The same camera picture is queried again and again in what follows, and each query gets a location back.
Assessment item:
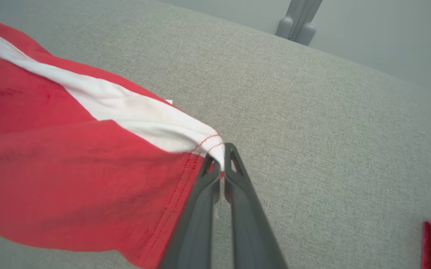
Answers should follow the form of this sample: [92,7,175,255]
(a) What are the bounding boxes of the red shorts with white panel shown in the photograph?
[0,18,226,269]

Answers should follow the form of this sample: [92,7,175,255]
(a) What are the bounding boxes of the grey fabric sofa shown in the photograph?
[0,0,431,269]

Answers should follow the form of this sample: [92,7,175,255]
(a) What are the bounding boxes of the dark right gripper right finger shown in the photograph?
[223,143,289,269]

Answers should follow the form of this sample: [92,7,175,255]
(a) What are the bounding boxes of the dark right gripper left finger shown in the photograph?
[157,153,222,269]

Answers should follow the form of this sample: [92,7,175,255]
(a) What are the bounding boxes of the grey metal partition post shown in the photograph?
[275,0,323,47]

